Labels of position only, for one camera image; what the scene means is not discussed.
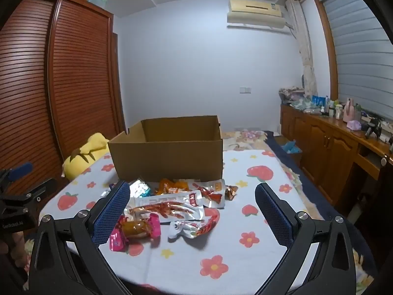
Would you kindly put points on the copper foil candy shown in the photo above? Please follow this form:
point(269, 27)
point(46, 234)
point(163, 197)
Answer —
point(231, 193)

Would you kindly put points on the brown cardboard box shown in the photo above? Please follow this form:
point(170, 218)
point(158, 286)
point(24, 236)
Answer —
point(167, 156)

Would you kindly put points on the small blue box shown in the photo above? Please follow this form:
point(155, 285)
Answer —
point(316, 100)

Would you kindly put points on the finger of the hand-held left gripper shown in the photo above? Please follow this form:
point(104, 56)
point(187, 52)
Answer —
point(19, 169)
point(45, 188)

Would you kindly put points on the white red snack packet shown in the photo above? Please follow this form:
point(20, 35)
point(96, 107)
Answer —
point(192, 229)

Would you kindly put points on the dark blue bed cover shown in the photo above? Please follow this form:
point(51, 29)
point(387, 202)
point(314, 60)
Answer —
point(310, 196)

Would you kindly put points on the floral cloth pile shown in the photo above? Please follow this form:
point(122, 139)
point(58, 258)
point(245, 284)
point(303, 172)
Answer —
point(290, 93)

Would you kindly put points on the white wall switch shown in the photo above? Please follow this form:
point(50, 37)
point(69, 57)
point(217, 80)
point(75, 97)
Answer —
point(245, 90)

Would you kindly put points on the orange white chicken feet packet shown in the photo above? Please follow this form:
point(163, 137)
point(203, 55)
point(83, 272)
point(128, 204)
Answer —
point(211, 195)

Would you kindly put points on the strawberry printed white blanket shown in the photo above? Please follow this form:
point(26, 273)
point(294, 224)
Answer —
point(190, 258)

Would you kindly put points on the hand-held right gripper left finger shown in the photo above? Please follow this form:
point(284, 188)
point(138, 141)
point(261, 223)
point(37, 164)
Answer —
point(113, 213)

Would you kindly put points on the cream wall air conditioner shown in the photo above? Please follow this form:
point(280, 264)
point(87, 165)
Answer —
point(256, 13)

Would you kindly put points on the teal white snack packet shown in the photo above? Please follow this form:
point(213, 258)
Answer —
point(140, 189)

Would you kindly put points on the black toy figure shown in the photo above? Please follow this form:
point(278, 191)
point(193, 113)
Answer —
point(372, 127)

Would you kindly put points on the floral beige curtain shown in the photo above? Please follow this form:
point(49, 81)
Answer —
point(304, 49)

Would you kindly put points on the grey window blind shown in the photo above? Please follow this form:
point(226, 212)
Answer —
point(359, 52)

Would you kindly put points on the person's left hand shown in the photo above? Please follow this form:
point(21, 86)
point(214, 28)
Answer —
point(17, 241)

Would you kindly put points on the folded fabric stack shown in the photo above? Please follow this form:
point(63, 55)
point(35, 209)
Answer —
point(304, 106)

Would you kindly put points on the pink sausage snack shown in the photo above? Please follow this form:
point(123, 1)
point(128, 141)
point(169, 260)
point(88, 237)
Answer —
point(136, 228)

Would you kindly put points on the brown slatted wooden wardrobe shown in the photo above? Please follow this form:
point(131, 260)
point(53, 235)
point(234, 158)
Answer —
point(76, 67)

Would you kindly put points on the wooden sideboard cabinet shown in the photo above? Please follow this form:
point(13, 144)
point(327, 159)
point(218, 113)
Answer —
point(325, 150)

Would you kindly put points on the purple cloth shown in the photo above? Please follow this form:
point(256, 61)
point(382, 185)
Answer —
point(354, 125)

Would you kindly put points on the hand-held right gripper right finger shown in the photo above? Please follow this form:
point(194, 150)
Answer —
point(273, 215)

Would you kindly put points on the pink bag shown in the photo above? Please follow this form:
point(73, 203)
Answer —
point(348, 110)

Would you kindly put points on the teal plastic bag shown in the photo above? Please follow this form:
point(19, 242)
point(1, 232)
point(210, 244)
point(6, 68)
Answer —
point(291, 147)

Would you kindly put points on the white plastic bottle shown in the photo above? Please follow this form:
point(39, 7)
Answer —
point(331, 108)

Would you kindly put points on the silver red snack packet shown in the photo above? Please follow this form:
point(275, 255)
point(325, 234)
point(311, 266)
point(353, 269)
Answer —
point(167, 209)

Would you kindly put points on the green bottle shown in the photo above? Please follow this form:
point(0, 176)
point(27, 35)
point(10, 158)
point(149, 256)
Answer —
point(358, 112)

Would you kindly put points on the yellow plush toy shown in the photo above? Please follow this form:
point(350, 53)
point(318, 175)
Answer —
point(84, 156)

